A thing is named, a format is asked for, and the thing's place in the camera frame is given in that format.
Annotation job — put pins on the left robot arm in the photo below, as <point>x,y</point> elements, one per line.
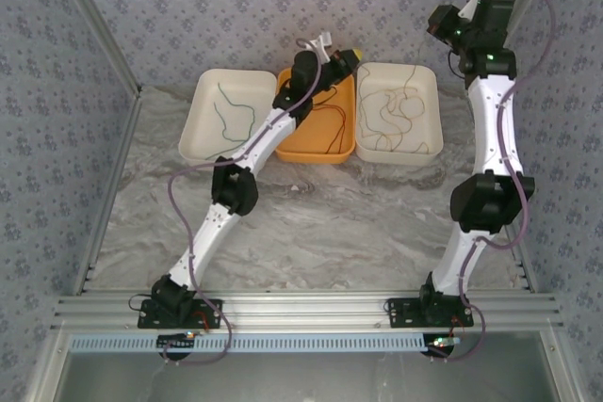
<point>264,138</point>

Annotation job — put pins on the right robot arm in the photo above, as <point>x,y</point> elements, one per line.
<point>494,129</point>

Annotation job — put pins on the orange plastic tray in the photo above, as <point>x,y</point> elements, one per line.
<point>320,138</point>

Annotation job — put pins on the large white plastic tray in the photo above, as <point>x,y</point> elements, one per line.
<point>431,86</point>

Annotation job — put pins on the small white plastic tray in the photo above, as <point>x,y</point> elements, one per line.
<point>202,138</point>

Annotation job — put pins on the black controller board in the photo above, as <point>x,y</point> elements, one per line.
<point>176,343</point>
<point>440,345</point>

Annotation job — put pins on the aluminium frame post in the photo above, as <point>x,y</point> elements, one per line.
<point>513,16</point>
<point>94,20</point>

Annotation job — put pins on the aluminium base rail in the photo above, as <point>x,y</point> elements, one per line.
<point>301,310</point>

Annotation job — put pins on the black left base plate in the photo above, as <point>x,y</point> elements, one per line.
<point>212,312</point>

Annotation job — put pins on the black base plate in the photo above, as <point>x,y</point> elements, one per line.
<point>400,312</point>
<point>212,312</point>

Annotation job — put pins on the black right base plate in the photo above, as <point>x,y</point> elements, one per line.
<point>400,312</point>

